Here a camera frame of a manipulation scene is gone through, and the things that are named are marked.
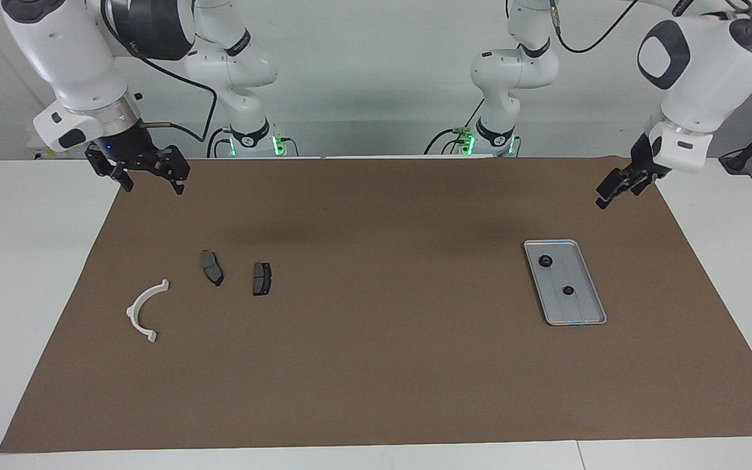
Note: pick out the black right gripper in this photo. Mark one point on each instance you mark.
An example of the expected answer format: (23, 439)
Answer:
(131, 153)

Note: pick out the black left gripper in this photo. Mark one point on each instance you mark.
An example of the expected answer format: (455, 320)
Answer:
(643, 160)

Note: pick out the large black bearing gear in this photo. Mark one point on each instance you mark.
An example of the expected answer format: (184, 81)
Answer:
(546, 261)

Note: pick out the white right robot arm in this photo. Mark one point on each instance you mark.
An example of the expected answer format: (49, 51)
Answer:
(69, 52)

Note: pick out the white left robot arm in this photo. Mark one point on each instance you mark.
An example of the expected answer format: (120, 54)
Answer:
(696, 78)

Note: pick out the silver metal tray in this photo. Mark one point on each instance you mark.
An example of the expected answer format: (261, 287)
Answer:
(575, 310)

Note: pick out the curved grey brake pad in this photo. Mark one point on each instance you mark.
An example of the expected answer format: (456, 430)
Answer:
(211, 266)

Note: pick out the white box with yellow labels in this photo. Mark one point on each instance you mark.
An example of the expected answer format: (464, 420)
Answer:
(42, 153)

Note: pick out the rectangular grey brake pad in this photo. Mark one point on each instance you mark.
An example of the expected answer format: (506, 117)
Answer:
(262, 279)

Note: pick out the brown table mat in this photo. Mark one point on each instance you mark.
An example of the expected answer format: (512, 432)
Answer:
(382, 339)

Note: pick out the white curved plastic bracket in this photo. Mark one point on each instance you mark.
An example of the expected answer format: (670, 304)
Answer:
(131, 312)

